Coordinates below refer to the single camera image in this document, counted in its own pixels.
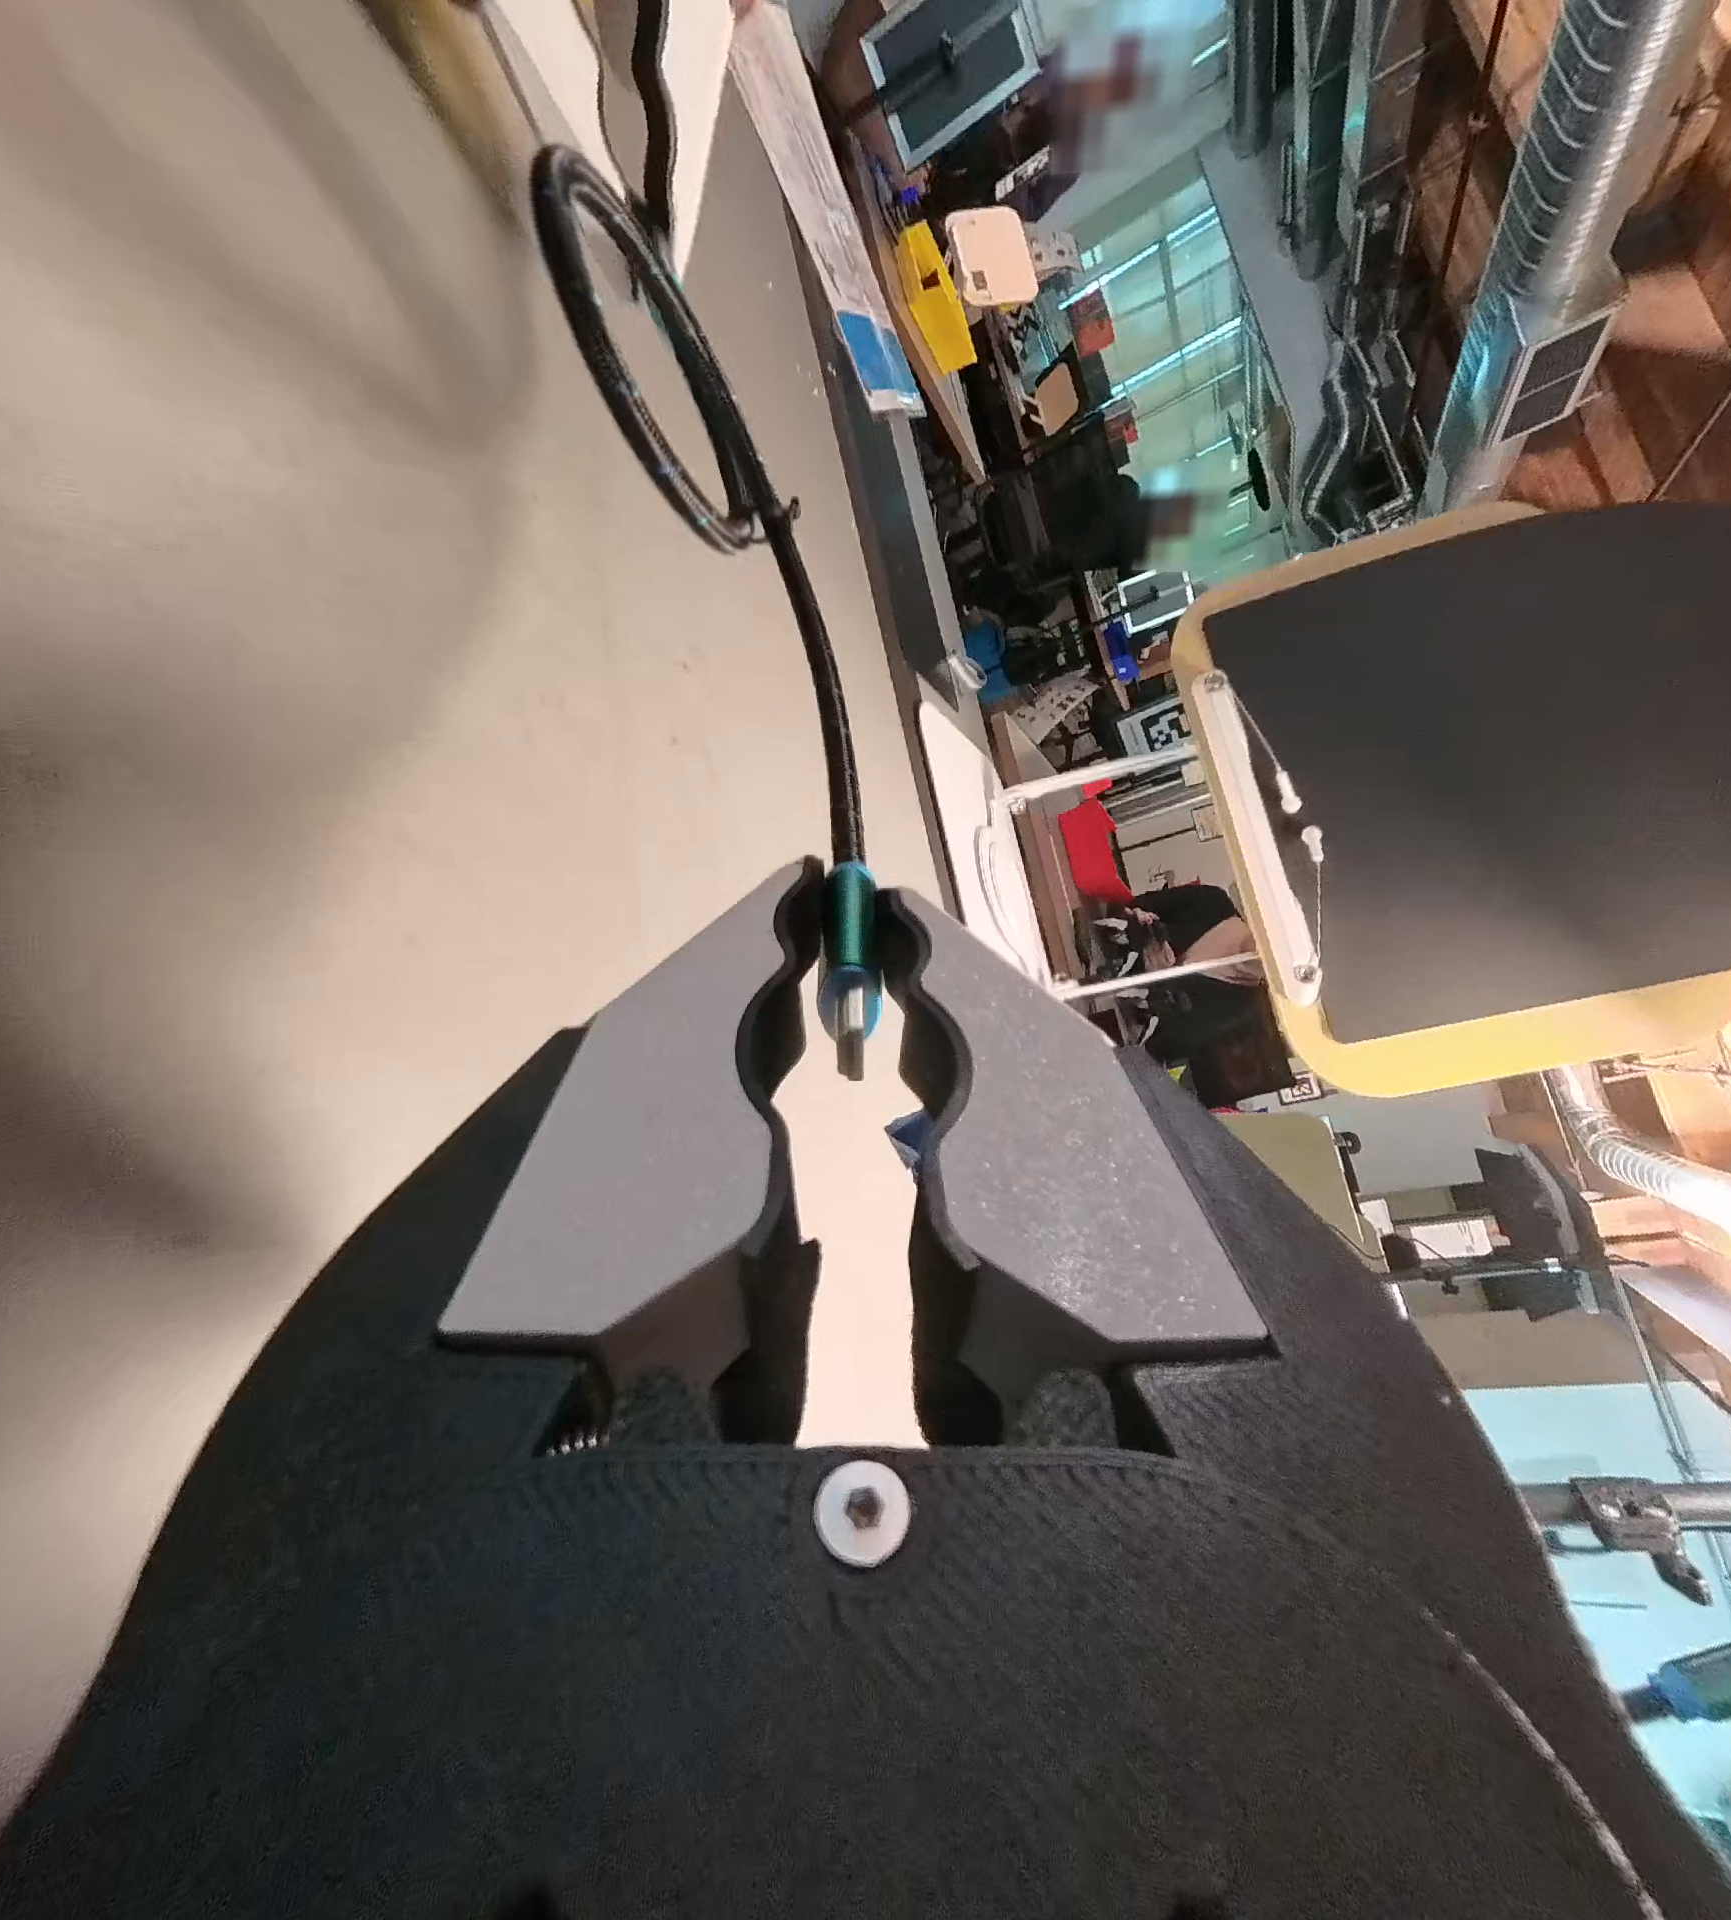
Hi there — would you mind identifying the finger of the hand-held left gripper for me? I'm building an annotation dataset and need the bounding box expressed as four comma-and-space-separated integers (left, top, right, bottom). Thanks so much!
489, 0, 683, 258

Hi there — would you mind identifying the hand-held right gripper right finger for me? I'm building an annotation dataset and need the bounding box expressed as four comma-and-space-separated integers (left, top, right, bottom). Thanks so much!
887, 888, 1275, 1446

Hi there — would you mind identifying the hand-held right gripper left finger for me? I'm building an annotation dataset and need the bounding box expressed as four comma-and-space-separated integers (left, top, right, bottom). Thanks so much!
437, 854, 825, 1446

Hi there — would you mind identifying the blue white printed paper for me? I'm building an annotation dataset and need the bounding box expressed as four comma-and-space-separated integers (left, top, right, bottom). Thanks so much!
727, 0, 929, 420

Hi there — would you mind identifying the red box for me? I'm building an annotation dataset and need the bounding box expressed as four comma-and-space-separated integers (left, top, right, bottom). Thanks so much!
1057, 795, 1129, 902

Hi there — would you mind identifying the grey framed screen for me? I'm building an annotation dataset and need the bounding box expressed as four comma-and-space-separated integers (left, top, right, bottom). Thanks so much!
861, 0, 1047, 169

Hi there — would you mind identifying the yellow plastic bin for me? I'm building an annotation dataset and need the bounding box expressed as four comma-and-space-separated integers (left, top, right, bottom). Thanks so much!
891, 222, 981, 379

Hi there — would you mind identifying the white boxy device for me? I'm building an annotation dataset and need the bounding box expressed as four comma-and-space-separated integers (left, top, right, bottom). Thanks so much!
943, 207, 1035, 310

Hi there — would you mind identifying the metal bar with clamp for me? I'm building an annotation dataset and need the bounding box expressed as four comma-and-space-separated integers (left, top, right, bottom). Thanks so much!
1539, 1476, 1731, 1610

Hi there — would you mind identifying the black panel with wooden rim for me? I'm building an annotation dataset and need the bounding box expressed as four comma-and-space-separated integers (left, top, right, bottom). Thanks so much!
1169, 502, 1731, 1101

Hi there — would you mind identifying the silver spiral duct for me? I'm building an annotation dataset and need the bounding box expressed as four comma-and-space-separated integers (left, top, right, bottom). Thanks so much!
1427, 0, 1712, 504

